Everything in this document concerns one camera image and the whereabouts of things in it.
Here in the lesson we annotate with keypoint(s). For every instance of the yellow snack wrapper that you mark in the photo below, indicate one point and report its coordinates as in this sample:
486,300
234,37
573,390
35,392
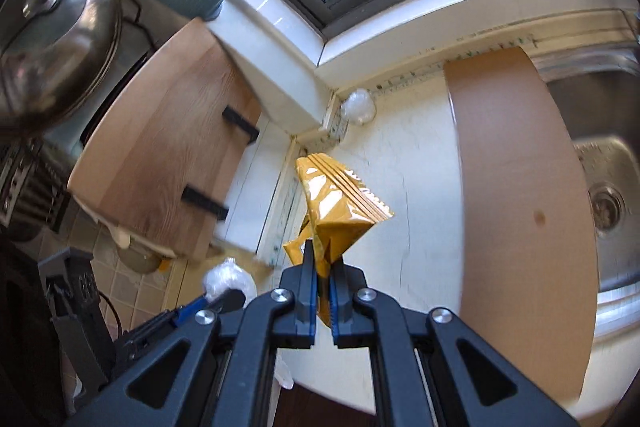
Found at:
340,210

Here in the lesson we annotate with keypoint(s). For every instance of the stainless steel sink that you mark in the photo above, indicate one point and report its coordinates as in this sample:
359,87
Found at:
597,93

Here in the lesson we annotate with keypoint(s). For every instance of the steel pot lid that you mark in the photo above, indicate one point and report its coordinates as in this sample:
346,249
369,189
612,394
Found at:
53,55

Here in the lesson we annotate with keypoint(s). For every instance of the wooden cutting board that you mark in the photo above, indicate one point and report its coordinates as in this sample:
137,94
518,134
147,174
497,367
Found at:
164,131

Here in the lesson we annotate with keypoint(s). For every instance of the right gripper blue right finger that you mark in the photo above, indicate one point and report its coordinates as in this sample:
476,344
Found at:
349,328

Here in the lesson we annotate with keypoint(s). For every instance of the clear plastic bag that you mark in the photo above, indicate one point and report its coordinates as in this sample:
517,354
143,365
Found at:
228,276

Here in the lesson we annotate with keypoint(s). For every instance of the small clear plastic wad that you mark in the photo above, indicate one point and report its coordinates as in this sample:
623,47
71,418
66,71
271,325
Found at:
359,108

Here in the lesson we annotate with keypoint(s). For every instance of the brown cardboard sheet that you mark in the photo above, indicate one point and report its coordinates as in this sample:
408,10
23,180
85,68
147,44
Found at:
530,273

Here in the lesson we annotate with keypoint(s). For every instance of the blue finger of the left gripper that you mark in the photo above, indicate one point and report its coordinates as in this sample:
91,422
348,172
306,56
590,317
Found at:
184,313
231,300

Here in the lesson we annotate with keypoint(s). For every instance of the black cutting board rack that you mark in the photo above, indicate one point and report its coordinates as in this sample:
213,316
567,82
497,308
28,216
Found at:
225,168

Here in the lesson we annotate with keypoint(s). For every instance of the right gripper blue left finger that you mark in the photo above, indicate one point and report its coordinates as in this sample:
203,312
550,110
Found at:
297,327

